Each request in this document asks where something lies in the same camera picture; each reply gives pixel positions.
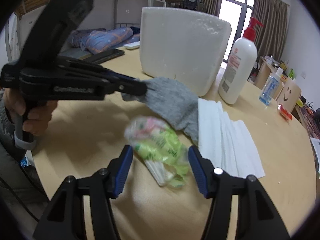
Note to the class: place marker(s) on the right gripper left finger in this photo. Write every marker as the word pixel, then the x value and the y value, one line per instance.
pixel 78 201

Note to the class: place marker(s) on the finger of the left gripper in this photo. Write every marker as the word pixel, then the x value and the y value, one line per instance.
pixel 132 92
pixel 120 79

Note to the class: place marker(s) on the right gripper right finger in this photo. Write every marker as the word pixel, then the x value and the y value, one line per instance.
pixel 257 218

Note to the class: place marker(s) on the grey sock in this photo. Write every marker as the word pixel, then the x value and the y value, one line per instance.
pixel 172 101

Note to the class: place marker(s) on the green plastic bag packet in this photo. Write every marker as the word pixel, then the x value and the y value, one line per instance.
pixel 160 149

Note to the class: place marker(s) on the white tissue paper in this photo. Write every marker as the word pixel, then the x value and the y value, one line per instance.
pixel 226 143

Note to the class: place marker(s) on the left hand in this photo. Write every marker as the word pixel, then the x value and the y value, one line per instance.
pixel 38 118

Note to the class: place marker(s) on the black smartphone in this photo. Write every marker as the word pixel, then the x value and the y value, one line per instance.
pixel 104 56

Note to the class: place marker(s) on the white remote control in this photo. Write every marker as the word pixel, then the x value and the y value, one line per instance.
pixel 132 46

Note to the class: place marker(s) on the blue plaid quilt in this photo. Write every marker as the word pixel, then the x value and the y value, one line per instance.
pixel 99 40

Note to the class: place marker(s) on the metal bunk bed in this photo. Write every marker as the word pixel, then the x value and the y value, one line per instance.
pixel 107 14

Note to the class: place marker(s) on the white styrofoam box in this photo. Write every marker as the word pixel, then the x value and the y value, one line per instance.
pixel 184 45

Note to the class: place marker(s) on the white lotion pump bottle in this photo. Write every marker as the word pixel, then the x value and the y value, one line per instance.
pixel 240 63

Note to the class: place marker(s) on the red snack packet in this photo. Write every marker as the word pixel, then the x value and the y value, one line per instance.
pixel 284 112

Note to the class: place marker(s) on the patterned cloth side desk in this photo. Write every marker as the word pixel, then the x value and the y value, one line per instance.
pixel 305 114

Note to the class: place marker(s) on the wooden smiley chair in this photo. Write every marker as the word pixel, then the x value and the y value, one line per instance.
pixel 289 94

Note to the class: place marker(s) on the blue spray bottle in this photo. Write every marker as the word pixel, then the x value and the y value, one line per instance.
pixel 270 87

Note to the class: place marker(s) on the glass balcony door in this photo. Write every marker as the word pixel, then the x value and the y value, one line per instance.
pixel 237 13

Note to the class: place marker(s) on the wooden drawer desk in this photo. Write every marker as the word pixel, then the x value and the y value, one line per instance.
pixel 267 67

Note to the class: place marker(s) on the right brown curtain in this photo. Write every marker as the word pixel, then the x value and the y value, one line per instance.
pixel 270 38

